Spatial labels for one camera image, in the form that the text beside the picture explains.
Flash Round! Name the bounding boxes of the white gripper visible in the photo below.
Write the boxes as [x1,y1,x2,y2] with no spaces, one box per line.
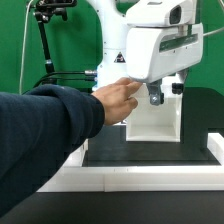
[126,0,203,106]

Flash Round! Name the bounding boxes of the white drawer cabinet frame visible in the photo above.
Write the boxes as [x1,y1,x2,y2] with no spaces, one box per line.
[126,75,182,142]

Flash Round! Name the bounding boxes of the dark blue sleeved forearm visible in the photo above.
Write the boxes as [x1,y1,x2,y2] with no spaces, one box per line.
[0,85,104,217]

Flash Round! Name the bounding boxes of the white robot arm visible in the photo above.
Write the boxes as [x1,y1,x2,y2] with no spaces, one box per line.
[87,0,203,105]

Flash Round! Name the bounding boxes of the bare human hand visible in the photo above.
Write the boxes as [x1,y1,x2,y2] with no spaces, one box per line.
[92,78,142,125]

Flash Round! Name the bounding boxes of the white border fence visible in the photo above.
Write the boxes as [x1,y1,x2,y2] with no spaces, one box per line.
[39,133,224,192]

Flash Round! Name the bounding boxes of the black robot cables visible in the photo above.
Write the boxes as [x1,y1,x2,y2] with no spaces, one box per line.
[32,69,98,90]

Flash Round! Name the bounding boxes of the black camera tripod stand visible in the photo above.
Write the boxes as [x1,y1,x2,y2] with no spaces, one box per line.
[31,0,77,87]

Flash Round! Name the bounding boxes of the white cable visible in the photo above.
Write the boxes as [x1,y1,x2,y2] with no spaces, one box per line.
[18,0,35,96]

